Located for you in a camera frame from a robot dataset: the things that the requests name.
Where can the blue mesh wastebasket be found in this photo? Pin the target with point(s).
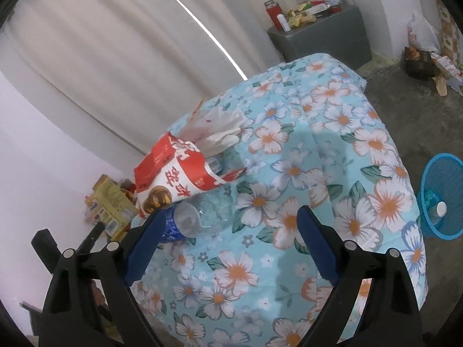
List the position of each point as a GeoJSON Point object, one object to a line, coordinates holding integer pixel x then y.
{"type": "Point", "coordinates": [448, 184]}

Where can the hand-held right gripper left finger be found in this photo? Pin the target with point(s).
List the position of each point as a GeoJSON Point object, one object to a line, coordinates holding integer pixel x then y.
{"type": "Point", "coordinates": [144, 251]}

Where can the red thermos bottle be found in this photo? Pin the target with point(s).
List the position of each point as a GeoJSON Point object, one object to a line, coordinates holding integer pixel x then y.
{"type": "Point", "coordinates": [274, 16]}

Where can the small white bottle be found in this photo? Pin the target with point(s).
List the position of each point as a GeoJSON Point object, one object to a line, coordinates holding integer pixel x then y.
{"type": "Point", "coordinates": [283, 23]}

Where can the yellow carton box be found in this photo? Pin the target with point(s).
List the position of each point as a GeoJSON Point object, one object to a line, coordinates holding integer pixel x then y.
{"type": "Point", "coordinates": [110, 202]}

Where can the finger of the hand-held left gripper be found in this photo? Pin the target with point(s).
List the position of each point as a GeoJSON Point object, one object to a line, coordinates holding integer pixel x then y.
{"type": "Point", "coordinates": [92, 236]}

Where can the printed yellow bag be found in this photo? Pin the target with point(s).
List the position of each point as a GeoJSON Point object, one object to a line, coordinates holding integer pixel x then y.
{"type": "Point", "coordinates": [450, 39]}

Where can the red and white snack bag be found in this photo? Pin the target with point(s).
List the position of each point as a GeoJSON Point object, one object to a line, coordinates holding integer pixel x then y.
{"type": "Point", "coordinates": [173, 175]}

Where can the clear plastic wrapper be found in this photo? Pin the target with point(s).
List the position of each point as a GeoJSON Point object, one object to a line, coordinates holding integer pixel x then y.
{"type": "Point", "coordinates": [217, 126]}

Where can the white curtain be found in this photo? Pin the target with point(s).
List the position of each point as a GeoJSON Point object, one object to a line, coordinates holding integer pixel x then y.
{"type": "Point", "coordinates": [108, 43]}

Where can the floral light blue blanket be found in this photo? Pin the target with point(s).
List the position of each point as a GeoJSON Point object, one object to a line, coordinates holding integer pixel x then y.
{"type": "Point", "coordinates": [289, 151]}

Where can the white capped bottle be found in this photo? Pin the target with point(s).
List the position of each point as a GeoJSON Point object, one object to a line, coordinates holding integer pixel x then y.
{"type": "Point", "coordinates": [440, 210]}

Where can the pile of snack packets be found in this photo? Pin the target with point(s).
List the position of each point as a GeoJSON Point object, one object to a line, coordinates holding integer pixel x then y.
{"type": "Point", "coordinates": [304, 14]}

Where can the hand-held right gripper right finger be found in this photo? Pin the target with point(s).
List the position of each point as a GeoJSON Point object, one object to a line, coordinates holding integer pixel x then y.
{"type": "Point", "coordinates": [318, 247]}

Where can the clear bottle with blue label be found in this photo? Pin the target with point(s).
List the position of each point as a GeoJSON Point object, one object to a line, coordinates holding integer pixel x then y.
{"type": "Point", "coordinates": [190, 220]}

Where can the grey cabinet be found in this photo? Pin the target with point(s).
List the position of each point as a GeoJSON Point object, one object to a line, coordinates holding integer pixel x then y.
{"type": "Point", "coordinates": [325, 39]}

